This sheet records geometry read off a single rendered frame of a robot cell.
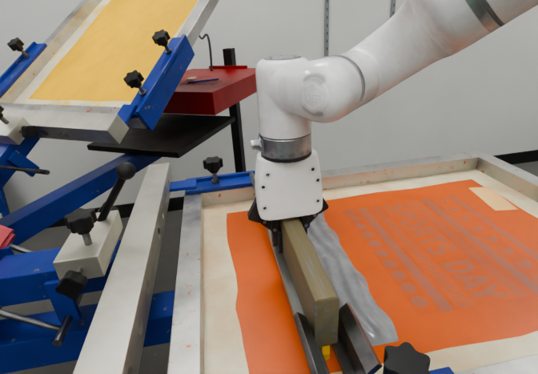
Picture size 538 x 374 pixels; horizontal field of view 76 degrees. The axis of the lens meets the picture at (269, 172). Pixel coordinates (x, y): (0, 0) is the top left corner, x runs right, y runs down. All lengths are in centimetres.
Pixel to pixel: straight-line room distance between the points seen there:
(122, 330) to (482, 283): 52
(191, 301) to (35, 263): 24
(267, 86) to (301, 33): 211
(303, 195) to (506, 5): 32
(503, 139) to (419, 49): 323
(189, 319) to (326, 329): 18
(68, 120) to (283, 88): 63
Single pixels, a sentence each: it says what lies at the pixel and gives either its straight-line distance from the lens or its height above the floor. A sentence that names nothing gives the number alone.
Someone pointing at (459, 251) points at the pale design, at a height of 96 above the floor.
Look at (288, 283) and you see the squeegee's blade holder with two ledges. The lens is 53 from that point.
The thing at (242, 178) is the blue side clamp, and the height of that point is 100.
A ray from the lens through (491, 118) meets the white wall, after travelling 349.
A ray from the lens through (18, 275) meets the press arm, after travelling 62.
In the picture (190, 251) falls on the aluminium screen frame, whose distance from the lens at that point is 63.
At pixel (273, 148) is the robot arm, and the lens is 48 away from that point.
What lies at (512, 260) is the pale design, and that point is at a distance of 73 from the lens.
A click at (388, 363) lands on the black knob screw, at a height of 106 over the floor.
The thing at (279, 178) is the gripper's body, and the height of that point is 114.
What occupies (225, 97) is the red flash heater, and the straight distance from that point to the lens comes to 144.
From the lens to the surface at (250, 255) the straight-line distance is 65.
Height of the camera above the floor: 135
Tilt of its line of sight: 24 degrees down
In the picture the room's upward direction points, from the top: 4 degrees counter-clockwise
